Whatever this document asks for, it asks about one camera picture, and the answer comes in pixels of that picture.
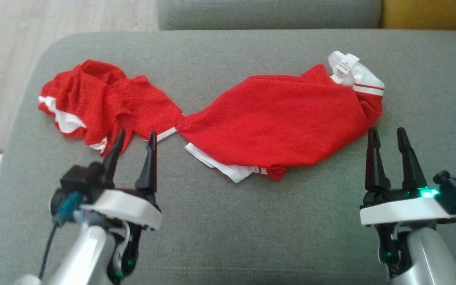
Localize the red shirt with white trim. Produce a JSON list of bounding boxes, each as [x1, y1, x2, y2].
[[176, 51, 385, 183]]

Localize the black left cable teal plug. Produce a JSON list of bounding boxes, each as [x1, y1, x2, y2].
[[38, 192, 85, 279]]

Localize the yellow sofa backrest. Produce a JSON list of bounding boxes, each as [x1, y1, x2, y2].
[[380, 0, 456, 30]]

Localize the red shorts with white stripe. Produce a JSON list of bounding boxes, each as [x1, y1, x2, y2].
[[38, 59, 185, 157]]

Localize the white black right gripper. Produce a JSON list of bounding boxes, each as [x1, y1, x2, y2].
[[359, 127, 456, 277]]

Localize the grey sofa ottoman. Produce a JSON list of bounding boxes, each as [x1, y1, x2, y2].
[[0, 30, 456, 285]]

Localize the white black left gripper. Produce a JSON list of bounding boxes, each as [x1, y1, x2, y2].
[[80, 129, 162, 283]]

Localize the grey sofa seat cushion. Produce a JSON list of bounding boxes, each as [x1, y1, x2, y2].
[[157, 0, 383, 31]]

